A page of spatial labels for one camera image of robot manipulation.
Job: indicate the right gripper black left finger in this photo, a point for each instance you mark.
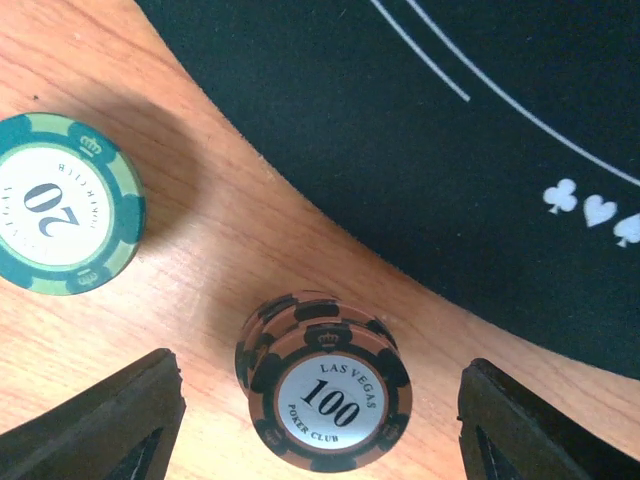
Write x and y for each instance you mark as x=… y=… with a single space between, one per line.
x=123 y=427

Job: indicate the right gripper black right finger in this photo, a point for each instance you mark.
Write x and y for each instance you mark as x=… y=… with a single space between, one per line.
x=508 y=432

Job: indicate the orange poker chip stack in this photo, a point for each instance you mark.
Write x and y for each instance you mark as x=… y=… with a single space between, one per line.
x=327 y=389

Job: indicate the green poker chip stack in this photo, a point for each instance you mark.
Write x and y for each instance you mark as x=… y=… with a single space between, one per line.
x=73 y=209

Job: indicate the black round poker mat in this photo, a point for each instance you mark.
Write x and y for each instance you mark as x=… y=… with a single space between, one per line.
x=487 y=149

